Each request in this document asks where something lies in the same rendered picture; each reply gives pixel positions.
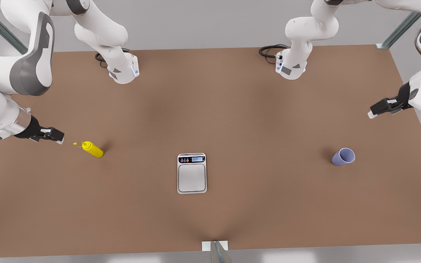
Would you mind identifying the lavender cup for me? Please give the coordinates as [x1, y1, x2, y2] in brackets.
[331, 148, 356, 167]

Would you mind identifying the yellow sauce bottle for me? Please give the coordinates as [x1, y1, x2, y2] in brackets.
[73, 141, 104, 159]

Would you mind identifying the silver kitchen scale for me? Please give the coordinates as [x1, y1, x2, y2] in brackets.
[177, 153, 208, 194]

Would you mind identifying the silver frame post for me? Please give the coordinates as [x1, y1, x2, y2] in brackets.
[201, 240, 233, 263]
[376, 11, 421, 49]
[0, 2, 29, 55]

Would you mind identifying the black cable loop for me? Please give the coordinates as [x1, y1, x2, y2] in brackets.
[259, 44, 289, 65]
[95, 48, 131, 69]

